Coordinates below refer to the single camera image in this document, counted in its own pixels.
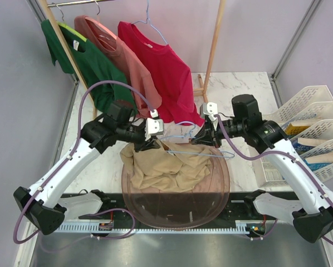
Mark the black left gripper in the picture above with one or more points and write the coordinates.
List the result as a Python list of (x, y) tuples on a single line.
[(144, 144)]

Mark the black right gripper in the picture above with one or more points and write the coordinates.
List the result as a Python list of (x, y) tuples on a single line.
[(208, 135)]

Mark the light blue wire hanger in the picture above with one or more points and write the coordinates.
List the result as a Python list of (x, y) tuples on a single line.
[(225, 154)]

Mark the beige t shirt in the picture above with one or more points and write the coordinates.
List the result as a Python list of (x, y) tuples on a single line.
[(164, 171)]

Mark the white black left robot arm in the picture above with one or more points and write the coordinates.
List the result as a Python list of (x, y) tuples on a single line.
[(42, 203)]

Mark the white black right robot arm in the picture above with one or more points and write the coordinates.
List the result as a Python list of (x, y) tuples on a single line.
[(252, 137)]

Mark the red t shirt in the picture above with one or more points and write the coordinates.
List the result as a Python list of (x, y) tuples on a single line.
[(171, 76)]

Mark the green t shirt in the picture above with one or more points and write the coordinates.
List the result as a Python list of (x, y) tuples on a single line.
[(92, 63)]

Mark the salmon pink t shirt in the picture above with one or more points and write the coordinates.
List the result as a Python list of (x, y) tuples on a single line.
[(117, 51)]

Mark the blue hanger under red shirt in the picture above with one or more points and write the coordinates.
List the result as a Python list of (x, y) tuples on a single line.
[(147, 21)]

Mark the wooden clothes rack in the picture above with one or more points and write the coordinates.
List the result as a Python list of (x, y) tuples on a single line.
[(200, 91)]

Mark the pink translucent plastic tub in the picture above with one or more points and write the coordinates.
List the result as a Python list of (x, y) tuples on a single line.
[(216, 181)]

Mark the blue yellow book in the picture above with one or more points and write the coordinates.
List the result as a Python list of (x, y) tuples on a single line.
[(296, 127)]

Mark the white perforated file organizer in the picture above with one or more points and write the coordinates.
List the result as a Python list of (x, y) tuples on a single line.
[(312, 102)]

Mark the blue book lower slot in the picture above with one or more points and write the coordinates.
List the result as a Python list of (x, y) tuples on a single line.
[(319, 161)]

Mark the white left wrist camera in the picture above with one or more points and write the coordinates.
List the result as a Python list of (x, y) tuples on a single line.
[(153, 127)]

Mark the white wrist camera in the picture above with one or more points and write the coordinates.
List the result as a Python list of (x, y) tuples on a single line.
[(208, 111), (153, 127)]

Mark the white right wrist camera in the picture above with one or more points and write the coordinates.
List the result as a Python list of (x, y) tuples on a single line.
[(208, 111)]

